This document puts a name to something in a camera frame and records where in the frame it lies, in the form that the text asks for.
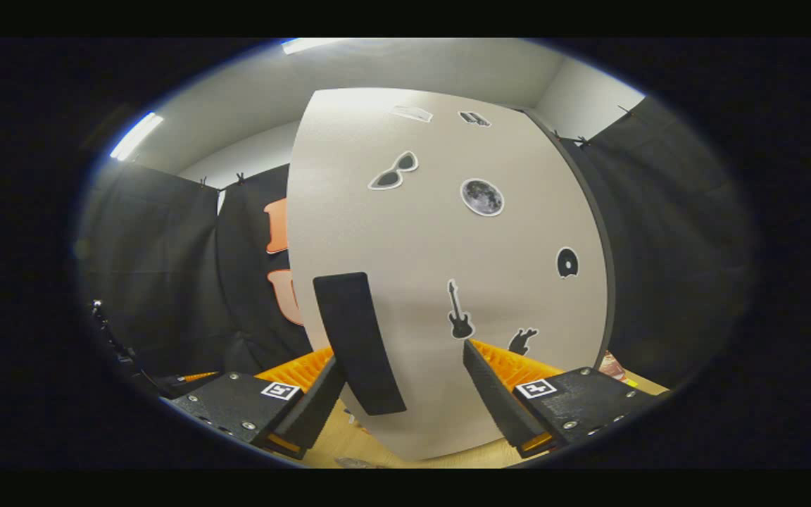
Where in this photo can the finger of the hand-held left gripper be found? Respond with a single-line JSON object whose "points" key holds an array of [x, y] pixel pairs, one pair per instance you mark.
{"points": [[180, 386]]}

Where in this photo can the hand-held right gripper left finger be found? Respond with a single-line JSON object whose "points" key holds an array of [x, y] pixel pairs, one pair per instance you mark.
{"points": [[317, 408]]}

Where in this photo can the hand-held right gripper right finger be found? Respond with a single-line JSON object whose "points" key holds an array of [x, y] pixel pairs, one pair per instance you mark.
{"points": [[493, 401]]}

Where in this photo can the beige cabinet door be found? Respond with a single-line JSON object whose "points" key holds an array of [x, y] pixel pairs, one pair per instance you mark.
{"points": [[412, 246]]}

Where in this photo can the ceiling light panel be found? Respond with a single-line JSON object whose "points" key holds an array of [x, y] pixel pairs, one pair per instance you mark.
{"points": [[307, 45], [136, 136]]}

